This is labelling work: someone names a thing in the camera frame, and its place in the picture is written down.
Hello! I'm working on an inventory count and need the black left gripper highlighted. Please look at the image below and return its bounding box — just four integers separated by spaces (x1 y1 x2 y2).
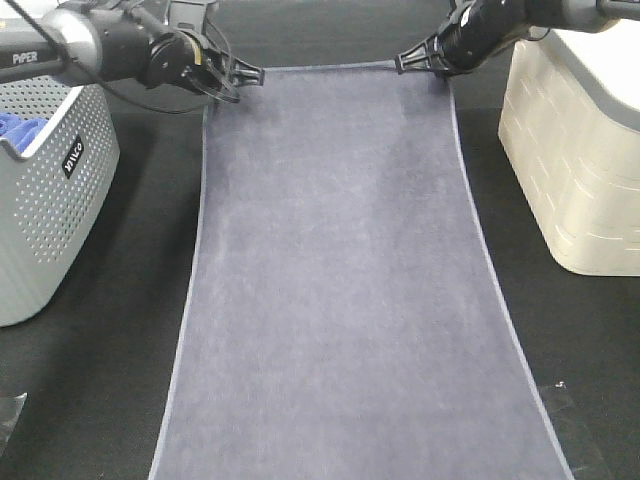
147 31 265 103

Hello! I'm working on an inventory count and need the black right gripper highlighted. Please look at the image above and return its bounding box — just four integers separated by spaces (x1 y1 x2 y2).
394 1 525 76

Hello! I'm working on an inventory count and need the grey towel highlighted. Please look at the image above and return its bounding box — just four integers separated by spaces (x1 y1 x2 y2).
149 62 571 479

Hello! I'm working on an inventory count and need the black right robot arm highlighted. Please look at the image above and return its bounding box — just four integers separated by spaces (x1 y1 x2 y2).
395 0 639 77

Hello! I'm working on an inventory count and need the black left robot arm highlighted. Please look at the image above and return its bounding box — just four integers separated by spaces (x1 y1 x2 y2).
1 1 265 103

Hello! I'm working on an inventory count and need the blue towel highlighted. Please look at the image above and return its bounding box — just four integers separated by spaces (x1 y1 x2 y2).
0 112 48 153

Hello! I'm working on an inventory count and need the cream white storage basket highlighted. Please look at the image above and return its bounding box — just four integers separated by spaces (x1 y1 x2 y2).
498 20 639 276

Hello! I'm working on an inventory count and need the grey perforated laundry basket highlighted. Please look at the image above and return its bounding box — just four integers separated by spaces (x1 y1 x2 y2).
1 77 120 326

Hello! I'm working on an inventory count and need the clear tape strip left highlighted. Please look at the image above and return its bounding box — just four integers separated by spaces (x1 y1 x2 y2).
0 392 28 453

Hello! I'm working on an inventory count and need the clear tape strip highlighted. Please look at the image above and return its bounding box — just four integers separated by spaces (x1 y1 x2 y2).
538 382 613 479
0 392 28 453

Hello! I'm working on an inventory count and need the clear tape strip right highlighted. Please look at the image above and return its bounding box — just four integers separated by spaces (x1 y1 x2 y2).
538 382 613 479

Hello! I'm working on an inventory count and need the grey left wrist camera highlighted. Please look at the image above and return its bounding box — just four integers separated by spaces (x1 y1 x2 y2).
165 0 219 33

